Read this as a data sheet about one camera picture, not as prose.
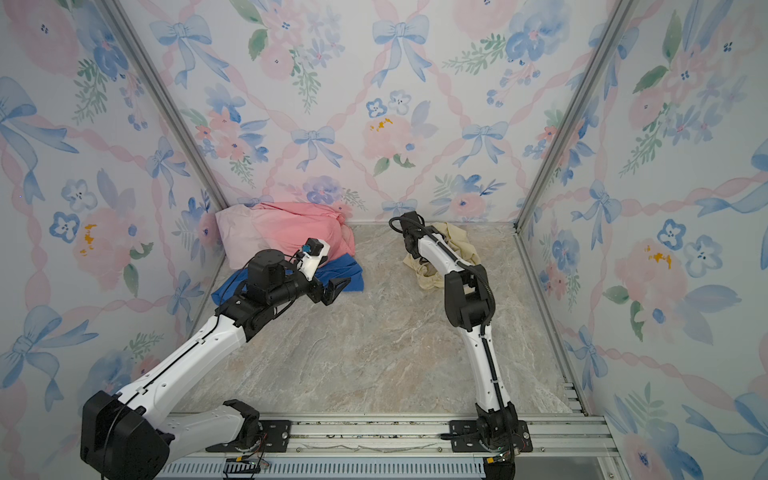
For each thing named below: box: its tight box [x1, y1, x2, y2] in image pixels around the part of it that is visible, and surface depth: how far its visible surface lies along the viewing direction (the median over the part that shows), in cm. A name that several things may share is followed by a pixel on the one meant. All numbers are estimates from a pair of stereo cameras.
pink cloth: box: [252, 202, 356, 265], surface depth 106 cm
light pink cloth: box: [215, 204, 264, 269], surface depth 106 cm
